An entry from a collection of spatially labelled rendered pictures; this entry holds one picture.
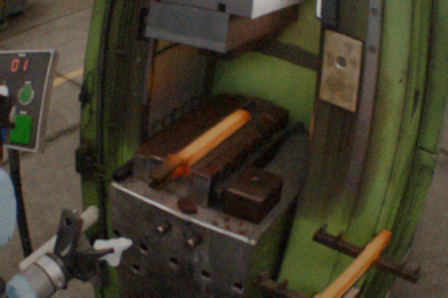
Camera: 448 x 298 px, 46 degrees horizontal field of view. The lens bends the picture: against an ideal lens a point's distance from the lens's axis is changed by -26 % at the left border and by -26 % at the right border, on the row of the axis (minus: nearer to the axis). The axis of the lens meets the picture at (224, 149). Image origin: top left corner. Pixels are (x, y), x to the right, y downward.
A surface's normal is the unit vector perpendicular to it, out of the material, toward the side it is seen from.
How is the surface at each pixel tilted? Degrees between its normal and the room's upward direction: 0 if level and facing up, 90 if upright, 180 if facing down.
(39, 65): 60
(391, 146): 90
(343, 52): 90
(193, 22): 90
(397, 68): 90
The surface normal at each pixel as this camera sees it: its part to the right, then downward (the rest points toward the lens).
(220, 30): -0.47, 0.37
